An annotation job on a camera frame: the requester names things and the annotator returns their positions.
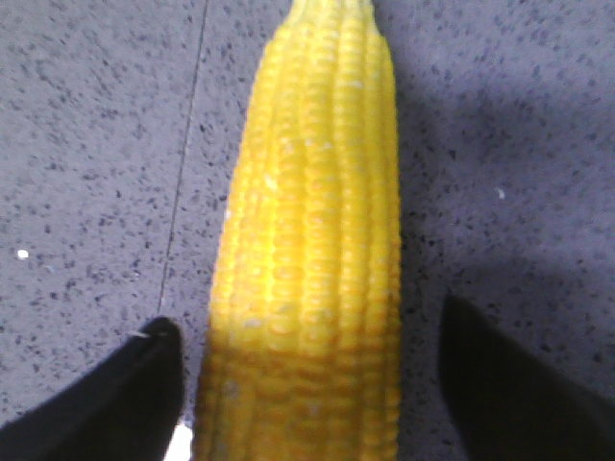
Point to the yellow corn cob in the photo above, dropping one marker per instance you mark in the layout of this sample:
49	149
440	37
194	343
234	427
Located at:
303	356

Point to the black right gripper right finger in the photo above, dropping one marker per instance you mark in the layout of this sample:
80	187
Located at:
508	405

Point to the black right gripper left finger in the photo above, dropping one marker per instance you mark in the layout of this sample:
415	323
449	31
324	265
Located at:
126	408

